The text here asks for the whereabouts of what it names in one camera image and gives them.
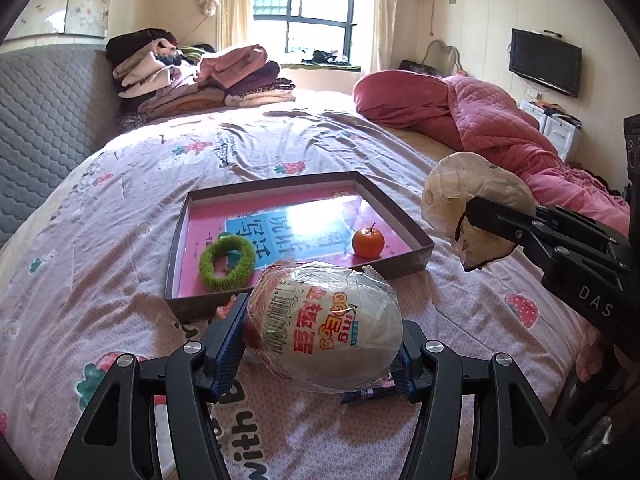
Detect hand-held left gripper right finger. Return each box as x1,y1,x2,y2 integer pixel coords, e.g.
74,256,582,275
397,317,576,480

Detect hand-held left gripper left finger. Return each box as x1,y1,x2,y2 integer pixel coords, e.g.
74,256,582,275
54,292,251,480

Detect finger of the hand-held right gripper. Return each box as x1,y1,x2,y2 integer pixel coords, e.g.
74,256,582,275
457,196,548,261

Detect red white toy egg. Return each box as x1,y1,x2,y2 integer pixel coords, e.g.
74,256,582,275
242,260,405,395

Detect shallow grey cardboard box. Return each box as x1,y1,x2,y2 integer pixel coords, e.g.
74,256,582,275
164,171,435,323

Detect green fuzzy scrunchie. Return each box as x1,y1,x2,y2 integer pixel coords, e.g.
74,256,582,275
199,236,257,292

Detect quilted pink blanket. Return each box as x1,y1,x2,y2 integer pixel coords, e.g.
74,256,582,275
442,75,631,237

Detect white drawer cabinet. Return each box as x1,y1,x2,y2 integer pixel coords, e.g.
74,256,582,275
520,99,583,162

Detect pink book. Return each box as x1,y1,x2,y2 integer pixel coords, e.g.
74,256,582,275
172,191,418,298

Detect tangerine with stem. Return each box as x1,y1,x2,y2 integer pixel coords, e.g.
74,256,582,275
352,223,386,260

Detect dark bag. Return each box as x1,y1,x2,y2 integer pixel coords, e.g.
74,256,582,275
399,59,447,78

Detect cream curtain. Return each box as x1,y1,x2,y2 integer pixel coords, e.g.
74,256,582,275
199,0,254,55
372,0,402,74

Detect dark clothes on windowsill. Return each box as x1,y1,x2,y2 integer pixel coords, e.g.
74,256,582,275
300,50,352,66

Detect pile of folded clothes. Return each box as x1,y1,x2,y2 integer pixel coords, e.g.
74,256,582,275
106,29,297,117

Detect grey quilted headboard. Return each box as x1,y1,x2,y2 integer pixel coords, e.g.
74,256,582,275
0,42,123,252

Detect white wardrobe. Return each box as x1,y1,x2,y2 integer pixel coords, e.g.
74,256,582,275
7,0,117,41

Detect black wall television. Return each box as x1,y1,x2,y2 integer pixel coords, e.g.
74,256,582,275
509,28,583,98

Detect heart-shaped metal frame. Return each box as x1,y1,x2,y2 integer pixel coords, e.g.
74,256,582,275
425,39,464,74

